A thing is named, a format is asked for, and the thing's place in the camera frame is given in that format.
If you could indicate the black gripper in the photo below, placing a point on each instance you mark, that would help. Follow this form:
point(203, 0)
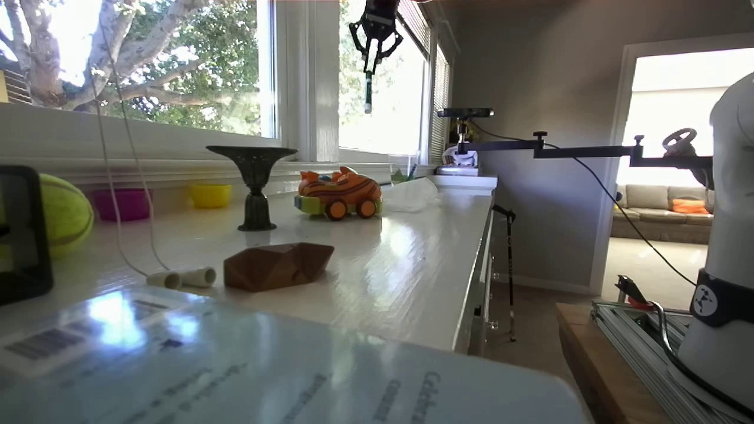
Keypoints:
point(380, 15)

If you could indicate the green Expo marker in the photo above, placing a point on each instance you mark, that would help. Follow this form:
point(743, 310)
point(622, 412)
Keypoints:
point(367, 92)

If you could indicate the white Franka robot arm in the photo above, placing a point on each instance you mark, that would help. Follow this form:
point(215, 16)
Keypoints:
point(731, 237)

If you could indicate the white framed window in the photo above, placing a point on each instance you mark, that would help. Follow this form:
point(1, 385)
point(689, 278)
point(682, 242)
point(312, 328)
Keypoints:
point(156, 62)
point(391, 109)

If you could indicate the orange toy car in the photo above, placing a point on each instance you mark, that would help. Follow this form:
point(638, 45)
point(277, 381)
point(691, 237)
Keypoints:
point(340, 194)

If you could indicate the white paper towel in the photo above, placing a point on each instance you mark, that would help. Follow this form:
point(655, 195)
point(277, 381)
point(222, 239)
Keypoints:
point(410, 195)

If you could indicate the black goblet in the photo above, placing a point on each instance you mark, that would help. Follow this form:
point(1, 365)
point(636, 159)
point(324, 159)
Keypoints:
point(253, 180)

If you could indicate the yellow bowl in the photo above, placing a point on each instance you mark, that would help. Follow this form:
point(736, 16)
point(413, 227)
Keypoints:
point(209, 195)

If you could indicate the black metal stand pole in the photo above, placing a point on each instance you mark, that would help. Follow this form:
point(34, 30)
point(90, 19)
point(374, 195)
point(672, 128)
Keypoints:
point(509, 266)

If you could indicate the pink bowl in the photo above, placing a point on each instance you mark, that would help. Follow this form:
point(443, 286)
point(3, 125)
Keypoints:
point(120, 202)

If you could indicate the bright glass door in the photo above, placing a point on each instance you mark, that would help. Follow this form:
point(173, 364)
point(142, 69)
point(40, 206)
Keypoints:
point(675, 109)

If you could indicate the beige sofa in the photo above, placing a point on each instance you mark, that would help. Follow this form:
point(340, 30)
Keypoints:
point(655, 214)

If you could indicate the laminated printed sheet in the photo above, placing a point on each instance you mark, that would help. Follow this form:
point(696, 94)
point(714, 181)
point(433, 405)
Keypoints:
point(273, 368)

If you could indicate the yellow green ball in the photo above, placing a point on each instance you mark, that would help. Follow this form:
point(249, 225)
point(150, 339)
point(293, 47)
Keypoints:
point(66, 211)

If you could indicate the orange cushion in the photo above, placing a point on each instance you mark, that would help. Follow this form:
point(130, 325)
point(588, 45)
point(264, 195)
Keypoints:
point(689, 206)

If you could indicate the red black clamp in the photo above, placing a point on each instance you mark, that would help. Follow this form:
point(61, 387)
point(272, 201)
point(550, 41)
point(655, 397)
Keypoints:
point(630, 293)

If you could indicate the wooden board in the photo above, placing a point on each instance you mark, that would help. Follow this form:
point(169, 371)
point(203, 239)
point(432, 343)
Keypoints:
point(609, 368)

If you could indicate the black rectangular device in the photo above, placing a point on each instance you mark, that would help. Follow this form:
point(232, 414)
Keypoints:
point(23, 260)

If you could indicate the black stereo camera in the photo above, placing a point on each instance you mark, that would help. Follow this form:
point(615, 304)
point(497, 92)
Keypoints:
point(465, 113)

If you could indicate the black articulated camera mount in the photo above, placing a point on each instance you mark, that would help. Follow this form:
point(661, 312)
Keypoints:
point(580, 148)

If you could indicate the grey metal rail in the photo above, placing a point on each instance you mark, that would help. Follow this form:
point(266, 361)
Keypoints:
point(651, 353)

